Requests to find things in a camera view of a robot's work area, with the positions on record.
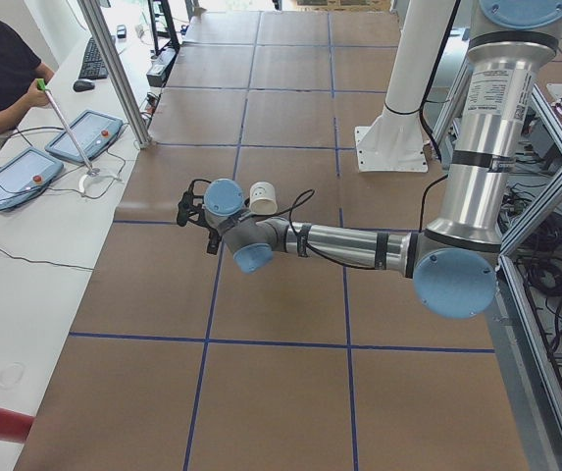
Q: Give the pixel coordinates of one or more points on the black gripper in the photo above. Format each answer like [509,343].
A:
[213,239]

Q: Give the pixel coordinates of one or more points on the white smiley mug black handle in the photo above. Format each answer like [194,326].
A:
[262,199]

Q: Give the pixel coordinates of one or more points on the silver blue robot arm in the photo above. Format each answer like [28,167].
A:
[313,76]

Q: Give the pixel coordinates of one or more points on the far blue teach pendant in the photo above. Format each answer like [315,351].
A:
[94,131]

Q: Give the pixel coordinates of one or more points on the blue teach pendant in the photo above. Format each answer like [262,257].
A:
[26,176]
[94,131]

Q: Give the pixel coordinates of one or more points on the near blue teach pendant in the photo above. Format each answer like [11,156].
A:
[26,176]

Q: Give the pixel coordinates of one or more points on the black computer mouse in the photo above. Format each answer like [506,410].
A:
[83,84]

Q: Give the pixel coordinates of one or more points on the black keyboard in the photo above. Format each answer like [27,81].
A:
[92,66]

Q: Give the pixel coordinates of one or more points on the person in black shirt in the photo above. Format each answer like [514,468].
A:
[20,69]

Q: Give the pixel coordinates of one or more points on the green handled reacher stick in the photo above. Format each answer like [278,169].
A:
[93,173]

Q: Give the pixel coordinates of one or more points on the aluminium frame post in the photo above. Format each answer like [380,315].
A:
[98,28]

